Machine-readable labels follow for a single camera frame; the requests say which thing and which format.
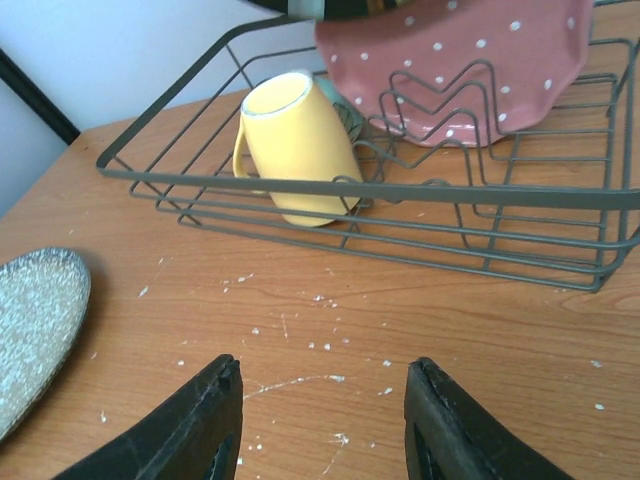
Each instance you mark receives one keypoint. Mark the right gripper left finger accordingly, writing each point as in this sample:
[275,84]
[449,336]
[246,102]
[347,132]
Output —
[193,434]

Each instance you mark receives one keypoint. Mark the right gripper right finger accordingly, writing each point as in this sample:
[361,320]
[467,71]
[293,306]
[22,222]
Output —
[449,435]

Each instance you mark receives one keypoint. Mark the black wire dish rack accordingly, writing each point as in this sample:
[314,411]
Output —
[556,203]

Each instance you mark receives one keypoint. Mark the yellow mug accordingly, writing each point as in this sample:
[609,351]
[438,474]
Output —
[292,132]

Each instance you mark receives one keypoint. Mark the green ceramic bowl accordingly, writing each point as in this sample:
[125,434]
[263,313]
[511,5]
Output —
[350,117]

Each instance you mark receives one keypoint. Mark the pink plate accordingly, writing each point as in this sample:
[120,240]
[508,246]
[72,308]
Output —
[468,71]

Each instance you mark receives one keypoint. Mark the black rimmed cream plate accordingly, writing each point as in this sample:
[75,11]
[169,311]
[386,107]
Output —
[331,10]

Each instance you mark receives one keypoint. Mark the grey speckled large plate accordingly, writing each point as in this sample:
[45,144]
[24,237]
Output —
[44,301]

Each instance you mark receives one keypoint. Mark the left black frame post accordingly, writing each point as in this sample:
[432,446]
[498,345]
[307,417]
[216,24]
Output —
[20,83]

